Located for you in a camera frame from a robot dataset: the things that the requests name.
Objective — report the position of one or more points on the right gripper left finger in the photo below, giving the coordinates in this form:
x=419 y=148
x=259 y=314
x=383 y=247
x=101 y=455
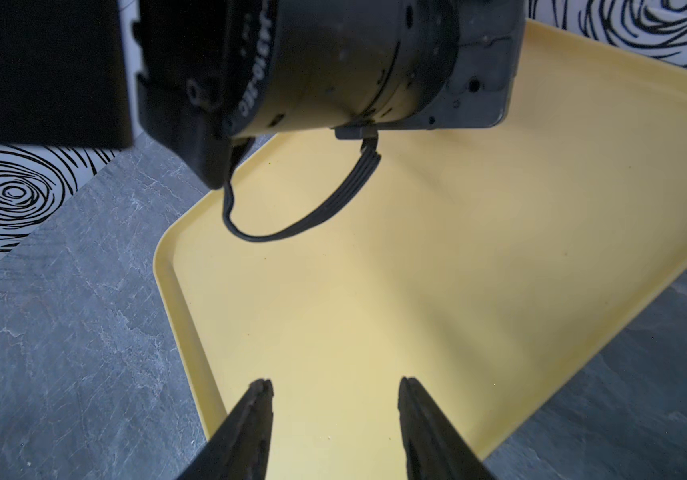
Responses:
x=240 y=448

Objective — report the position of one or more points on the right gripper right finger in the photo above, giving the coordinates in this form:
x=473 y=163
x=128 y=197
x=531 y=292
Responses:
x=433 y=447

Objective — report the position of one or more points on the yellow plastic tray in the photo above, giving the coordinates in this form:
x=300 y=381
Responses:
x=489 y=264

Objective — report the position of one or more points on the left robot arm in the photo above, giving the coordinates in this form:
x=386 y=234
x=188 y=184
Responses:
x=216 y=75

